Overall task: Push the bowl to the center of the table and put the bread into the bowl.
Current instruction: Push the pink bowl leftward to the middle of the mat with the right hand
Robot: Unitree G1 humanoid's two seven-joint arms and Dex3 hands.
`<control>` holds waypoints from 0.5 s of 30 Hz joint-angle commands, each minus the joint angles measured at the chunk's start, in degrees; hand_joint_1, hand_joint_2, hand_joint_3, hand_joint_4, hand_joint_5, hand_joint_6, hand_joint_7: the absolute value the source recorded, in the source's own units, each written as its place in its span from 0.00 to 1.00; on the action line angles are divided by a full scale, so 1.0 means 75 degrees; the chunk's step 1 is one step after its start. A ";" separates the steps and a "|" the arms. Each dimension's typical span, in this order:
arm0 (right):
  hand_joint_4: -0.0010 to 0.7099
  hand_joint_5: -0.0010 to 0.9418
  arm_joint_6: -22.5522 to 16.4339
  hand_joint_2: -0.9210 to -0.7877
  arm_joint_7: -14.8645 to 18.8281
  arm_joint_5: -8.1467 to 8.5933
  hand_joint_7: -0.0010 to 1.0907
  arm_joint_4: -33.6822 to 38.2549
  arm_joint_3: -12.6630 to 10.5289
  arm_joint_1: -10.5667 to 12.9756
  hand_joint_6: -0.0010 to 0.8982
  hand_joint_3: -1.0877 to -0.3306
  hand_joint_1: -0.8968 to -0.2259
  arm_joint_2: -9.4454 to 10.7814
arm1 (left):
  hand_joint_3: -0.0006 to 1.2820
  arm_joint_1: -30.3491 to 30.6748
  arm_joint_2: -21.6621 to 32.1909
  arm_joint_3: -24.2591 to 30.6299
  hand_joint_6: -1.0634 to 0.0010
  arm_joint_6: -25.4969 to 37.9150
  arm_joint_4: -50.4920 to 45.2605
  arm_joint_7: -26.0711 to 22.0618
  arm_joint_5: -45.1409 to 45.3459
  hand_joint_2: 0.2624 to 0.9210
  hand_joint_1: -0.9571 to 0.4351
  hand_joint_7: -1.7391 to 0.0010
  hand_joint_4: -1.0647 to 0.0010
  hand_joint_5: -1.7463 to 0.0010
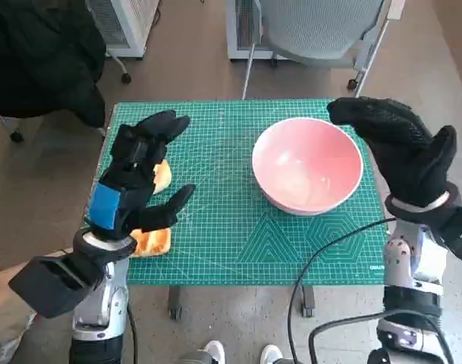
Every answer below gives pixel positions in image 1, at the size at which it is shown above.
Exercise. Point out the white cabinet with vent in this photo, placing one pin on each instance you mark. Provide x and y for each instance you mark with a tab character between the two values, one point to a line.
238	38

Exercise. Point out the rectangular toy bread loaf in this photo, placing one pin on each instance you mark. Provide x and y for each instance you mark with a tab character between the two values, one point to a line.
154	242

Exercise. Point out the person in beige trousers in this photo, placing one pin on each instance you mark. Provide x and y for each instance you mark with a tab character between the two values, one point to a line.
7	311

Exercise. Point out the grey swivel chair base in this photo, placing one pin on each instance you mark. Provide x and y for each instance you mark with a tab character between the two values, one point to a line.
126	77

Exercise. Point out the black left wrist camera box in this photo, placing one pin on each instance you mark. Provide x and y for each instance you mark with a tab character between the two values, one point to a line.
56	284

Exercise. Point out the white appliance with grille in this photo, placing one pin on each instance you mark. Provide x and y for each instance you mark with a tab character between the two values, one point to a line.
134	22

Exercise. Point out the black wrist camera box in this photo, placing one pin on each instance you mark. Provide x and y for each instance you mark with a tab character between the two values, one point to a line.
452	231
56	284

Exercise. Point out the green cutting mat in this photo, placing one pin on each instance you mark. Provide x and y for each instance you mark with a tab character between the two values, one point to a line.
215	170

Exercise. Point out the grey trouser leg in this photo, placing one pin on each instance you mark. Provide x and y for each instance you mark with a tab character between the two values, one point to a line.
194	358

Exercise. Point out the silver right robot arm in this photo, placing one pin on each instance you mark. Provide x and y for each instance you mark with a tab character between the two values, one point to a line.
401	258

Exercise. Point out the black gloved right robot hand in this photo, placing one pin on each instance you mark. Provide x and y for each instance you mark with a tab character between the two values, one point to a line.
405	159

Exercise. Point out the round toy bread bun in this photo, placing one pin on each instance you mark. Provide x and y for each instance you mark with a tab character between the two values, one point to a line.
163	178

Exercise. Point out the white shoe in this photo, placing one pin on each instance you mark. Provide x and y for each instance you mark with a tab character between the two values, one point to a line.
271	354
214	350

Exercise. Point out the black table foot with caster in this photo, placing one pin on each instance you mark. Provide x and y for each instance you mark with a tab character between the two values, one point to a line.
175	303
308	301

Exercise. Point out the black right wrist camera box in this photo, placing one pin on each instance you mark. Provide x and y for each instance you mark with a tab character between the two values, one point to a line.
452	231

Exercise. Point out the grey mesh office chair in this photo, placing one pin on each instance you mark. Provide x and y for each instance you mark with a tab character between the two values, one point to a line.
314	26

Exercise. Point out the pink bowl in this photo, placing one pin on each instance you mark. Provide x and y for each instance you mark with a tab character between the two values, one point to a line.
306	167

